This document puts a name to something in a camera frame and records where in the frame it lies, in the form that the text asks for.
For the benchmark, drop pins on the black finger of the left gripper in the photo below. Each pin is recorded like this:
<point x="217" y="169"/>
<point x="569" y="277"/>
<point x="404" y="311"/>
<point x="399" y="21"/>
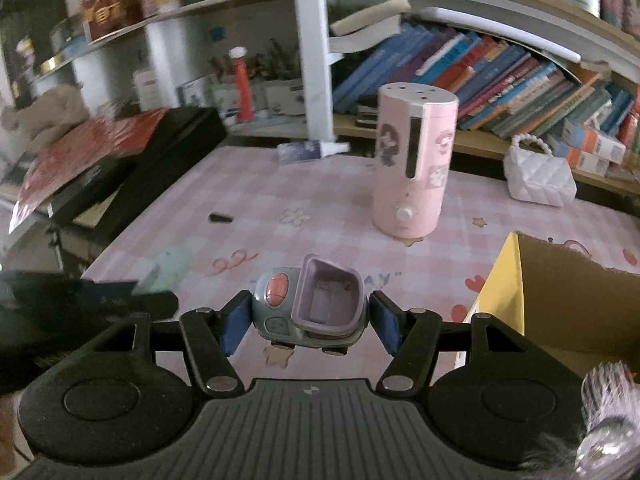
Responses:
<point x="37" y="305"/>

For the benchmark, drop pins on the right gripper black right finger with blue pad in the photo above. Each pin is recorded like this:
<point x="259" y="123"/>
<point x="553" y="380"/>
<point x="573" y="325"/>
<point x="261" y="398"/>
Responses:
<point x="410" y="338"/>

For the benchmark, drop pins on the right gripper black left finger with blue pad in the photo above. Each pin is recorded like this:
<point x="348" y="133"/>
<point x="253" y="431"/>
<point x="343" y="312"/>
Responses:
<point x="210" y="337"/>

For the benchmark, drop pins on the green toy piece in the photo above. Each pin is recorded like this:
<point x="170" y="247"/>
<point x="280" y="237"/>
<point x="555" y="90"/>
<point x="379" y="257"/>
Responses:
<point x="169" y="270"/>

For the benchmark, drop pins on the grey toy truck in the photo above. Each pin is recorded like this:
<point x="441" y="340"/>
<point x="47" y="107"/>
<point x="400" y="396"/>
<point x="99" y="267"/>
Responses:
<point x="320" y="305"/>

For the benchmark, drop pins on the black keyboard case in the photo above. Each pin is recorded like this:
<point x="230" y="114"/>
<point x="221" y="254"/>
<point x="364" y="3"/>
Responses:
<point x="102" y="201"/>

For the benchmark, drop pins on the small black cap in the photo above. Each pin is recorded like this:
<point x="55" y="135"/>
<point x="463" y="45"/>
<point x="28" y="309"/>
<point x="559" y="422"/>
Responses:
<point x="219" y="218"/>

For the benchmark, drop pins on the red patterned paper sheet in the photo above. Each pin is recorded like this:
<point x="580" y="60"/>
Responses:
<point x="79" y="150"/>

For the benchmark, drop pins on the yellow cardboard box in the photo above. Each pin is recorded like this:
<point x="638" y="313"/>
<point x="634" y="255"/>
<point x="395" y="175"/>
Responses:
<point x="581" y="313"/>

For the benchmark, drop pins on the spray bottle lying down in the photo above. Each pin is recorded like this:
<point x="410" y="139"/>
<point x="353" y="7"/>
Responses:
<point x="305" y="151"/>

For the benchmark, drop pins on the white quilted handbag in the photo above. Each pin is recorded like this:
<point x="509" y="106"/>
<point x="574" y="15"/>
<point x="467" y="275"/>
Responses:
<point x="534" y="175"/>

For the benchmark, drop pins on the beige crumpled cloth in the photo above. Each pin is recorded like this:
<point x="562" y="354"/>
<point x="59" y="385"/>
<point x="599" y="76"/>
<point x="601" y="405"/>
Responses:
<point x="35" y="128"/>

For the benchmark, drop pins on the pink cylindrical humidifier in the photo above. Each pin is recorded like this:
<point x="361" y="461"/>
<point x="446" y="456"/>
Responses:
<point x="414" y="140"/>

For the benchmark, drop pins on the white pen holder box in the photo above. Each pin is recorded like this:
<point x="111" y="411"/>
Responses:
<point x="274" y="98"/>

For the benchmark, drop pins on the row of books lower shelf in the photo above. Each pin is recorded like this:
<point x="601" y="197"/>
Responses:
<point x="503" y="87"/>

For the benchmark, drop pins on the white shelf post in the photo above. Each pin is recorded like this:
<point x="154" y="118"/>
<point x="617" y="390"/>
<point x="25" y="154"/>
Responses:
<point x="313" y="41"/>

